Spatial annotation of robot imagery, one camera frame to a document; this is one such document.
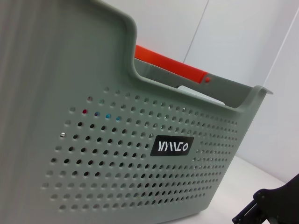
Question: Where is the grey-green perforated storage bin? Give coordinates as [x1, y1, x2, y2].
[0, 0, 274, 219]

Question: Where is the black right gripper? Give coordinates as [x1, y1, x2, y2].
[232, 172, 299, 224]

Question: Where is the orange bin handle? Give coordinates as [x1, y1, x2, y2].
[134, 44, 214, 85]

